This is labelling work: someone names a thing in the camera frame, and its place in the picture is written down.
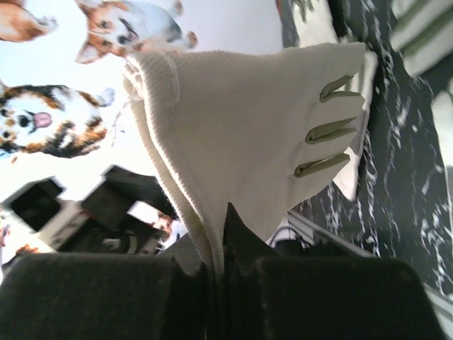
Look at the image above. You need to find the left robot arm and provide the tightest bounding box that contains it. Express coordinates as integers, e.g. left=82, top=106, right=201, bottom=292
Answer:
left=1, top=166, right=185, bottom=260

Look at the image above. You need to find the grey-strap glove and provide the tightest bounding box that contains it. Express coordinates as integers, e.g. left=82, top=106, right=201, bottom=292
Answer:
left=123, top=42, right=366, bottom=275
left=431, top=91, right=452, bottom=227
left=333, top=50, right=378, bottom=201
left=390, top=0, right=452, bottom=77

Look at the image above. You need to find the far left white glove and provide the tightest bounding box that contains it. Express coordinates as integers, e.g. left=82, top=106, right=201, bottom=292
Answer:
left=276, top=0, right=338, bottom=47

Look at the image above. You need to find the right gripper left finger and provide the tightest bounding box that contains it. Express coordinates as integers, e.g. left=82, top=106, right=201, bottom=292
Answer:
left=1, top=254, right=206, bottom=339

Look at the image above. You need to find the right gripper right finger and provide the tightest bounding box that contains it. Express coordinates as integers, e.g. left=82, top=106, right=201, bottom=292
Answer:
left=224, top=205, right=445, bottom=339

